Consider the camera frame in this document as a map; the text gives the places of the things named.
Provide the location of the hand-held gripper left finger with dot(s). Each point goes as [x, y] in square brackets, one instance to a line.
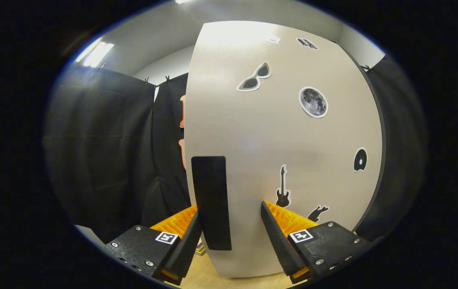
[187, 249]

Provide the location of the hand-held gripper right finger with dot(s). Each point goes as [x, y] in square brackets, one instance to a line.
[277, 241]

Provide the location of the beige shoe cabinet door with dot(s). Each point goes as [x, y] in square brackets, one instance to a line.
[273, 132]

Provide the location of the yellow edged book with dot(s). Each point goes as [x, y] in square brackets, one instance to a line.
[201, 249]

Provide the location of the grey chair backrest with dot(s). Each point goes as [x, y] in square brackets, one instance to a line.
[88, 235]

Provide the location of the black backdrop cloth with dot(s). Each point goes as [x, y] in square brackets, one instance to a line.
[100, 152]

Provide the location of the long ceiling light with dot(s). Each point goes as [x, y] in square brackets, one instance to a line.
[182, 1]
[98, 54]

